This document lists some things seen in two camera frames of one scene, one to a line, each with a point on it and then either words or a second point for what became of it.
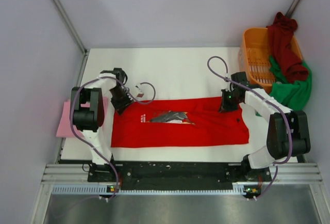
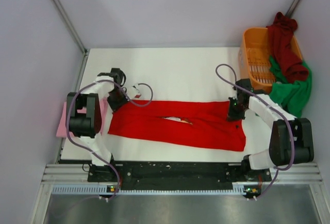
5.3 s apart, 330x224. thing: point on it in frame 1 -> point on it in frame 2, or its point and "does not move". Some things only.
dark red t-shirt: [281, 33] does not move
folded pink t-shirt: [64, 128] does not move
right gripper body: [229, 102] -> [236, 111]
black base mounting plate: [132, 174] does not move
